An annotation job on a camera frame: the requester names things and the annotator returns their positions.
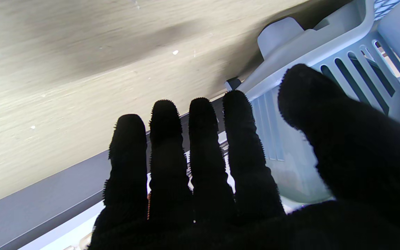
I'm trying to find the blue plastic dish rack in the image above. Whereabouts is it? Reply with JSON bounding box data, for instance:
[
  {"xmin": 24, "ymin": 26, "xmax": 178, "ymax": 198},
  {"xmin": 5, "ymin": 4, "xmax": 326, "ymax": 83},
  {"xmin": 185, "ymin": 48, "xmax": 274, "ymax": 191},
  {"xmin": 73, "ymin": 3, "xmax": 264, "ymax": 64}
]
[{"xmin": 250, "ymin": 30, "xmax": 400, "ymax": 205}]

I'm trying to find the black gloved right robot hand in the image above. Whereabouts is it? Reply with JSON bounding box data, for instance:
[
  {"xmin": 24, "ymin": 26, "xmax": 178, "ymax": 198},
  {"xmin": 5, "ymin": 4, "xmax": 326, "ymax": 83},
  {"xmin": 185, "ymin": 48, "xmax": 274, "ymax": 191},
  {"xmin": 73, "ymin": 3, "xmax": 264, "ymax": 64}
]
[{"xmin": 88, "ymin": 64, "xmax": 400, "ymax": 250}]

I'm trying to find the printed kitchen backdrop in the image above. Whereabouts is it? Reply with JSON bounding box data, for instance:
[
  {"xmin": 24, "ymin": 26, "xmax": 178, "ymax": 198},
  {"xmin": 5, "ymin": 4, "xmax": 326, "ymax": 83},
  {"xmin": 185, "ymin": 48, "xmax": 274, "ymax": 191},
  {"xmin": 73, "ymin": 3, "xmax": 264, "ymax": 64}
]
[{"xmin": 0, "ymin": 92, "xmax": 336, "ymax": 250}]

